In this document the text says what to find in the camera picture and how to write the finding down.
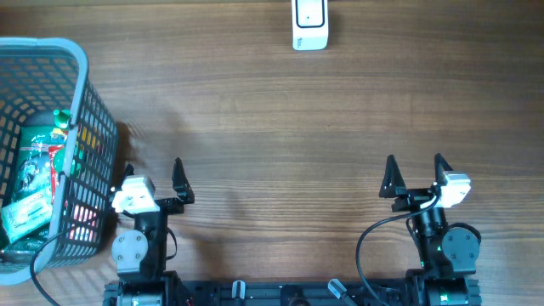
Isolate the small teal snack packet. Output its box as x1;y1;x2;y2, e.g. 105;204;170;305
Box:
1;189;53;243

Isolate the red sauce bottle green cap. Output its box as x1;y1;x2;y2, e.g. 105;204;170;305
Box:
53;109;71;173

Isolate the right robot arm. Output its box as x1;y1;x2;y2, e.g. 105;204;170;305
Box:
379;154;481;279

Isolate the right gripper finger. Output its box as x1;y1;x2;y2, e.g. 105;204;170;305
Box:
434;153;452;185
378;155;406;198

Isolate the large green snack bag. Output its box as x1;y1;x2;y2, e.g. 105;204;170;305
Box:
10;126;68;202

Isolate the red Nescafe coffee stick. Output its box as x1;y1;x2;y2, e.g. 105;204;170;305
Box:
48;144;65;205

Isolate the white barcode scanner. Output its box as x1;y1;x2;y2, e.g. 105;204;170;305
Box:
292;0;329;51

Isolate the grey mesh shopping basket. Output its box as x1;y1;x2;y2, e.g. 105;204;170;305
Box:
1;37;119;286

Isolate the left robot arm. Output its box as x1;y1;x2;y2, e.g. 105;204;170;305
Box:
111;158;195;282

